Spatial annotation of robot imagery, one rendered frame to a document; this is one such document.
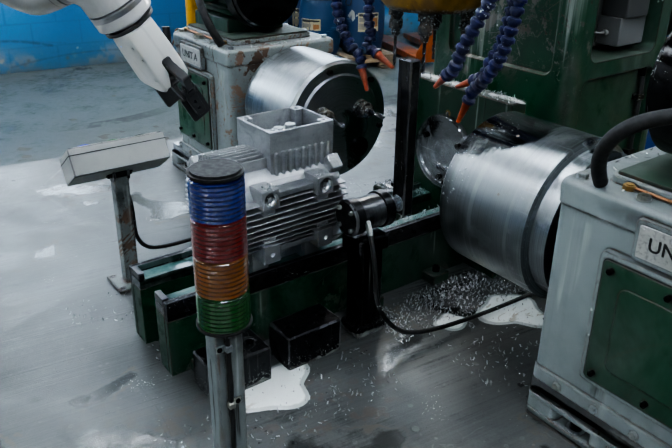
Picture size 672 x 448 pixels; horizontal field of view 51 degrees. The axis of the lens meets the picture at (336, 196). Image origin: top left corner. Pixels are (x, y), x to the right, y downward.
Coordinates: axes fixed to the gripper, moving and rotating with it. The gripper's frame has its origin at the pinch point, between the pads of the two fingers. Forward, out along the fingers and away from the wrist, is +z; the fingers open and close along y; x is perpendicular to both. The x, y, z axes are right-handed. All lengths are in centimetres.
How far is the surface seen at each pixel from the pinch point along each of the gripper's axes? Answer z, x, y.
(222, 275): -1.1, -16.5, 38.5
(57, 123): 140, 11, -383
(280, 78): 20.4, 24.7, -23.0
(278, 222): 17.5, -2.3, 14.9
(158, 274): 18.5, -20.1, 2.5
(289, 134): 9.5, 7.9, 11.0
